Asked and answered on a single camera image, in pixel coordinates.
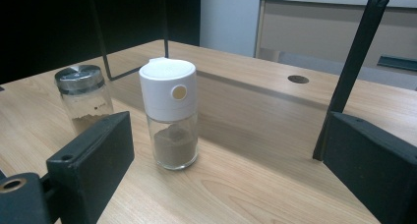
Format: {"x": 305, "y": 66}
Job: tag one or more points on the white cabinet panel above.
{"x": 229, "y": 21}

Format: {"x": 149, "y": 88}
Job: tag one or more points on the black curtain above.
{"x": 42, "y": 24}

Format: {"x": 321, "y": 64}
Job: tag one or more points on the white lid glass spice jar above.
{"x": 167, "y": 99}

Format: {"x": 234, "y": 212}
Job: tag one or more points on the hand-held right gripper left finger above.
{"x": 91, "y": 158}

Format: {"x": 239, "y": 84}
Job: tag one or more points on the dark round table grommet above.
{"x": 298, "y": 79}

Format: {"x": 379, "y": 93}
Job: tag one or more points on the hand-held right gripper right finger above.
{"x": 377, "y": 171}

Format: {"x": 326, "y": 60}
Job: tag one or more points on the metal lid glass spice jar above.
{"x": 80, "y": 81}

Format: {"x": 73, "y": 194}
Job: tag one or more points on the dark metal bracket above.
{"x": 398, "y": 63}

